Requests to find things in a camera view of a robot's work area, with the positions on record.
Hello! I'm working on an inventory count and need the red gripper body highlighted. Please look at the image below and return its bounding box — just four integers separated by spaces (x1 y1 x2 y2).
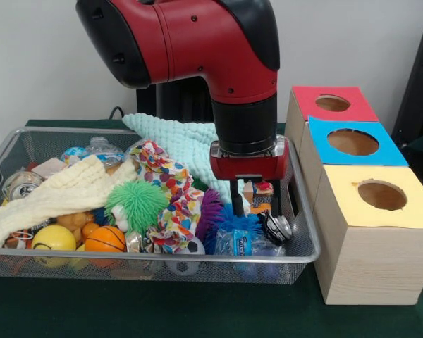
210 155 288 182

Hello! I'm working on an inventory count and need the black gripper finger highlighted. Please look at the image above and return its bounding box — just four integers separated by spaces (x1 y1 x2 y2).
270 180 281 219
231 180 243 215

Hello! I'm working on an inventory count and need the crushed silver can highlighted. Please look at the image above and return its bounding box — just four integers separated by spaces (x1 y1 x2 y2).
264 213 293 242

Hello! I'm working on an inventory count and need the shallow clear mesh bin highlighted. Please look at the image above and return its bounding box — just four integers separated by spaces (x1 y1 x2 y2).
0 127 321 284

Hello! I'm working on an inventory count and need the wooden box with three holes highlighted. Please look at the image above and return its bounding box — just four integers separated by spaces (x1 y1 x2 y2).
284 86 423 306

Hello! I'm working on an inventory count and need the blue spiky ball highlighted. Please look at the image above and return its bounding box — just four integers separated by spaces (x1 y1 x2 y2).
204 204 265 256

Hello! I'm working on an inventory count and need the purple spiky ball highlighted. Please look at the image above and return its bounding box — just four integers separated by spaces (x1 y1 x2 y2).
195 187 223 240

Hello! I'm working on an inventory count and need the crushed clear water bottle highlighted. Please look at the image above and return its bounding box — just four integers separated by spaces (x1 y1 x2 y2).
233 229 284 258

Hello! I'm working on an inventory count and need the colourful patterned cloth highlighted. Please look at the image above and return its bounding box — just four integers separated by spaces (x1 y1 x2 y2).
127 139 205 254

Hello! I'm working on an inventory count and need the mint green cloth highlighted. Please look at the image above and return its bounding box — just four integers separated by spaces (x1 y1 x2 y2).
122 113 233 201

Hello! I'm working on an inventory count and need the green spiky ball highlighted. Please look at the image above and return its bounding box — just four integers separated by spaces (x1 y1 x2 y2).
104 180 170 233

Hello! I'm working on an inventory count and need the orange toy basketball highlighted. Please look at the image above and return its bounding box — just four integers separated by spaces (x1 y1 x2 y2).
83 225 126 267

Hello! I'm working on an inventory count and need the pale yellow cloth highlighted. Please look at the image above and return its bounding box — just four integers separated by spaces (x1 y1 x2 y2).
0 155 138 249

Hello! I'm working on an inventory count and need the yellow smiley ball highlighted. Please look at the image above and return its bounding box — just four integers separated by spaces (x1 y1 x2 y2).
31 225 77 268

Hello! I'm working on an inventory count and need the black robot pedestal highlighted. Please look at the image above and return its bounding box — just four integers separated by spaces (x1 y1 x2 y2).
136 83 216 123

